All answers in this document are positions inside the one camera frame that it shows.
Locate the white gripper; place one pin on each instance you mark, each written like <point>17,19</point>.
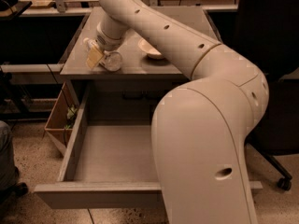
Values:
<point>106,42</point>

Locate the white plastic bottle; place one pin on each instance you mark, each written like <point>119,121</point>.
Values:
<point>111,60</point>

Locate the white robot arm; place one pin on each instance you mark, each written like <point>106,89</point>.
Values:
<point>198,129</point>

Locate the grey drawer cabinet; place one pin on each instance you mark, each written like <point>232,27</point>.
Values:
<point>105,105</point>

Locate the open grey top drawer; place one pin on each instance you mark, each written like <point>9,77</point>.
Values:
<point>106,166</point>

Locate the white paper bowl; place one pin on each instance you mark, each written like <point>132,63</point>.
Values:
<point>150,51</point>

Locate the green item in box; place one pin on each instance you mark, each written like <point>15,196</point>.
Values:
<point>71,117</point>

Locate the grey side table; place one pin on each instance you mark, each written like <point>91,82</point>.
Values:
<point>33,74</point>

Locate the cardboard box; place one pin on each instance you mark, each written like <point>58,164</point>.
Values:
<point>57,124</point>

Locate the person's leg in jeans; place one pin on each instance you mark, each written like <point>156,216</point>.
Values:
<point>8,175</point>

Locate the black shoe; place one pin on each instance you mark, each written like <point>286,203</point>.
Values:
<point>19,189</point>

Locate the black office chair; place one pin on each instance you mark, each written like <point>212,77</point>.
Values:
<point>267,33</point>

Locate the left black cabinet handle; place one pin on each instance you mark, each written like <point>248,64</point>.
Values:
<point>132,95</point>

